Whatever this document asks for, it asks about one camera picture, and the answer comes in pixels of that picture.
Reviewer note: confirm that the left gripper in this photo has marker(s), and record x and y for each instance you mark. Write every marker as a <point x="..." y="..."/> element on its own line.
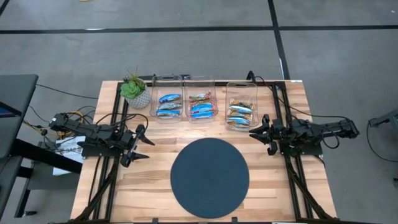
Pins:
<point x="129" y="141"/>

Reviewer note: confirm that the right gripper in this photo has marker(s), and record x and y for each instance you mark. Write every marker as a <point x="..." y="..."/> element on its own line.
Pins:
<point x="281" y="130"/>

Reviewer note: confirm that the blue granola bar orange edge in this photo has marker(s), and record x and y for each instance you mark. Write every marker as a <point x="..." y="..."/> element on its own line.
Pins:
<point x="238" y="121"/>

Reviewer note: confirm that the clear plastic bin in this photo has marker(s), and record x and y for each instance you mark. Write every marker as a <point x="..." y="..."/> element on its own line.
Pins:
<point x="242" y="90"/>
<point x="166" y="84"/>
<point x="200" y="82"/>

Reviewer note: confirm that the blue granola bar red tips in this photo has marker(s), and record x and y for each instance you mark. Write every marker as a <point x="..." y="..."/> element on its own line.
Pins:
<point x="202" y="114"/>
<point x="202" y="108"/>

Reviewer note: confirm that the round dark woven placemat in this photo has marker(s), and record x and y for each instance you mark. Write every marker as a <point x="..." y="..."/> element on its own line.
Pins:
<point x="210" y="179"/>

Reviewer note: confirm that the orange red granola bar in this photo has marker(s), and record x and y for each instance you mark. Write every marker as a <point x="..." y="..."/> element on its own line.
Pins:
<point x="200" y="97"/>

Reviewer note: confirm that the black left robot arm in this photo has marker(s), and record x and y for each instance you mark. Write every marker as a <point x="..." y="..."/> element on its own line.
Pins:
<point x="93" y="132"/>

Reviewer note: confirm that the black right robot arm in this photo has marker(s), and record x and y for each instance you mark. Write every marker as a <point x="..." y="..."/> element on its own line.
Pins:
<point x="335" y="127"/>

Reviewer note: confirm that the green succulent in patterned pot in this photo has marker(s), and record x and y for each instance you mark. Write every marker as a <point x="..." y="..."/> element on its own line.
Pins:
<point x="136" y="99"/>

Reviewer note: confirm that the white table corner label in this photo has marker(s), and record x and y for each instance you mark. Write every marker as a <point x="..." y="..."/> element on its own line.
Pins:
<point x="296" y="81"/>

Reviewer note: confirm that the white printed paper box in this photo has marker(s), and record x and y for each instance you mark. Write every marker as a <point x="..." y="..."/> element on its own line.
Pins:
<point x="68" y="146"/>

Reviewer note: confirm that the black desk stand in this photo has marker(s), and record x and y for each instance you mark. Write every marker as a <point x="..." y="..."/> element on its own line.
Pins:
<point x="46" y="157"/>

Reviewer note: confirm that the grey stand foot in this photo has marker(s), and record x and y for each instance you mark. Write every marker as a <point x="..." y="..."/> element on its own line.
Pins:
<point x="385" y="119"/>

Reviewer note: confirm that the dark grey desk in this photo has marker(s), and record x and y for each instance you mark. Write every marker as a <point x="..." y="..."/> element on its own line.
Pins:
<point x="15" y="93"/>

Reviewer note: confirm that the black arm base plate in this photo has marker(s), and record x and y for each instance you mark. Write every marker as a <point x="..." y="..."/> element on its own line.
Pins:
<point x="311" y="151"/>
<point x="93" y="152"/>

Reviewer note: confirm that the black metal table frame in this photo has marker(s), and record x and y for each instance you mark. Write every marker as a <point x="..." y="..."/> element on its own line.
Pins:
<point x="273" y="84"/>

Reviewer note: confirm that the small black edge bracket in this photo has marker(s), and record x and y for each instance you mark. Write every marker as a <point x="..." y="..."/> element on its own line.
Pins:
<point x="234" y="221"/>
<point x="155" y="221"/>

